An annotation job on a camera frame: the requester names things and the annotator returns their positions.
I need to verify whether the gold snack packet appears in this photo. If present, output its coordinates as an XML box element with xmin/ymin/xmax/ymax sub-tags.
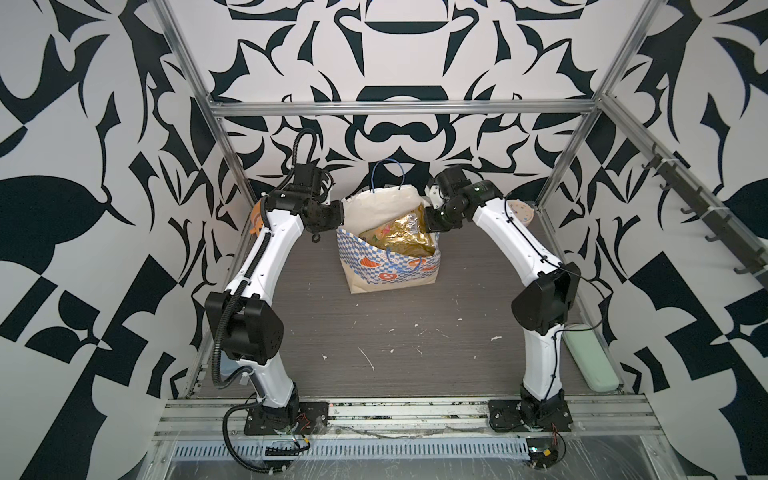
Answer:
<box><xmin>358</xmin><ymin>206</ymin><xmax>437</xmax><ymax>257</ymax></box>

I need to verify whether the blue checkered paper bag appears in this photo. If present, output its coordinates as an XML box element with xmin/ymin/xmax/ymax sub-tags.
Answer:
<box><xmin>335</xmin><ymin>158</ymin><xmax>442</xmax><ymax>295</ymax></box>

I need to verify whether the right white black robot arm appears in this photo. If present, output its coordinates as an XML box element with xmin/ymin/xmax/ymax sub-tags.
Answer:
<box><xmin>425</xmin><ymin>167</ymin><xmax>580</xmax><ymax>405</ymax></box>

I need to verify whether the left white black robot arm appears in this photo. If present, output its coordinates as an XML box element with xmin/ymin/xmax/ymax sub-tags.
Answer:
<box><xmin>204</xmin><ymin>164</ymin><xmax>343</xmax><ymax>430</ymax></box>

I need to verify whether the orange plush toy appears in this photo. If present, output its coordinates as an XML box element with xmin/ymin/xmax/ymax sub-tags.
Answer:
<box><xmin>249</xmin><ymin>199</ymin><xmax>264</xmax><ymax>237</ymax></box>

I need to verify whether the pink round timer clock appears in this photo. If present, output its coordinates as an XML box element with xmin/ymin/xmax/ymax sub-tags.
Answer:
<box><xmin>506</xmin><ymin>199</ymin><xmax>535</xmax><ymax>227</ymax></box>

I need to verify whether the green sponge block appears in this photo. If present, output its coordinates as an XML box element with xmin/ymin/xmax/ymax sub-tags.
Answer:
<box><xmin>563</xmin><ymin>326</ymin><xmax>621</xmax><ymax>393</ymax></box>

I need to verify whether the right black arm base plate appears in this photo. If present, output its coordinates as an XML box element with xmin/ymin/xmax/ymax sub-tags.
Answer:
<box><xmin>488</xmin><ymin>397</ymin><xmax>573</xmax><ymax>433</ymax></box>

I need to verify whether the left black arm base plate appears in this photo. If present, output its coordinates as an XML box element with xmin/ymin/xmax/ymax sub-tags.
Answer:
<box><xmin>244</xmin><ymin>401</ymin><xmax>329</xmax><ymax>436</ymax></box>

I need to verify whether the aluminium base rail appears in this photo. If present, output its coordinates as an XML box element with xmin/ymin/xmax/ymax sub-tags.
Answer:
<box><xmin>152</xmin><ymin>395</ymin><xmax>662</xmax><ymax>462</ymax></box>

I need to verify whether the grey wall hook rack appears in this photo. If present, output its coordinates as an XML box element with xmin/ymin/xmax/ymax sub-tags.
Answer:
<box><xmin>641</xmin><ymin>143</ymin><xmax>767</xmax><ymax>289</ymax></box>

